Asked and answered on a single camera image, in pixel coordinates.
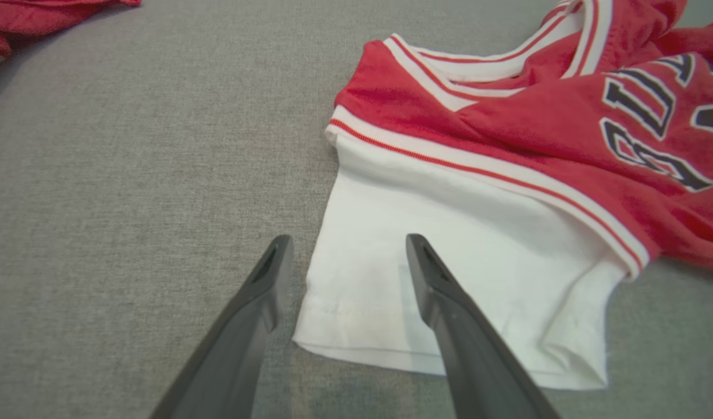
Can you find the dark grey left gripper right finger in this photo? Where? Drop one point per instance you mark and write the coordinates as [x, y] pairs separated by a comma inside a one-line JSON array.
[[478, 361]]

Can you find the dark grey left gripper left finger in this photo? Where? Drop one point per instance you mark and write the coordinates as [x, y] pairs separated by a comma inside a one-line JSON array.
[[228, 361]]

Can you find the red and white basketball jersey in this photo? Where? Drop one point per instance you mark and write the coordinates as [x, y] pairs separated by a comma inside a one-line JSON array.
[[507, 145]]

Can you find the red white striped shirt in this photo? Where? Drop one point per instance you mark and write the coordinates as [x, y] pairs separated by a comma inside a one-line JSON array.
[[31, 17]]

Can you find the grey fabric sofa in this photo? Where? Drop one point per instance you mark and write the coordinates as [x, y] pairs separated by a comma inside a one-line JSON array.
[[129, 145]]

